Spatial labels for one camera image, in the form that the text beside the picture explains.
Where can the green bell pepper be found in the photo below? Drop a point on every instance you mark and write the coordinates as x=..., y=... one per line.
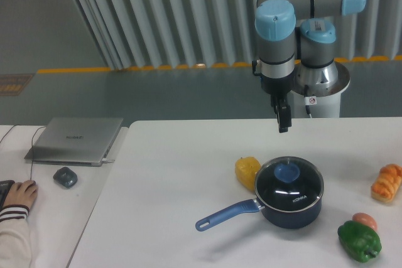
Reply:
x=360, y=241

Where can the glass lid with blue knob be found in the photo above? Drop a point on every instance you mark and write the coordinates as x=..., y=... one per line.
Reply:
x=289, y=184

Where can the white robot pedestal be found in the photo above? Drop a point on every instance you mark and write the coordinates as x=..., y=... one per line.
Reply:
x=317, y=91

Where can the black keyboard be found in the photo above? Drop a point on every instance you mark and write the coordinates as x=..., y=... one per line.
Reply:
x=5, y=187

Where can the silver closed laptop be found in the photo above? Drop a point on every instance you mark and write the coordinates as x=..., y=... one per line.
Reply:
x=78, y=141

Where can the orange bread pastry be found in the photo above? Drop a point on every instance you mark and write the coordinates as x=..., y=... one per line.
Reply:
x=387, y=183

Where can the white striped sleeve forearm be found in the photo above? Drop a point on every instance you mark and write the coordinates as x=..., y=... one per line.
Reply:
x=15, y=237

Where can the yellow bell pepper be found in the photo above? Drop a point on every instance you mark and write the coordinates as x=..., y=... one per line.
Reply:
x=246, y=170

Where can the black computer mouse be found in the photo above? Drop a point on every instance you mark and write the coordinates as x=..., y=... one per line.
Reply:
x=32, y=184

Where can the person's hand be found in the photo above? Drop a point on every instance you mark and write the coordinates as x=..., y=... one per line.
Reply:
x=20, y=195

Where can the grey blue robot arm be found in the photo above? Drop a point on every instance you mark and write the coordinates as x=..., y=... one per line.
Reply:
x=296, y=57

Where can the blue saucepan with handle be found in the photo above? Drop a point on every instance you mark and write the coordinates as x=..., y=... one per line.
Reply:
x=289, y=220

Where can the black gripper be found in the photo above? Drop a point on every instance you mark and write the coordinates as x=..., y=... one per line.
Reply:
x=279, y=87

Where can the dark grey earbuds case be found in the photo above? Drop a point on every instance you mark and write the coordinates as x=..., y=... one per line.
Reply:
x=65, y=177

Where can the grey corrugated curtain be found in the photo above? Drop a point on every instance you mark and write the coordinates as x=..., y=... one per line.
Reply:
x=164, y=34

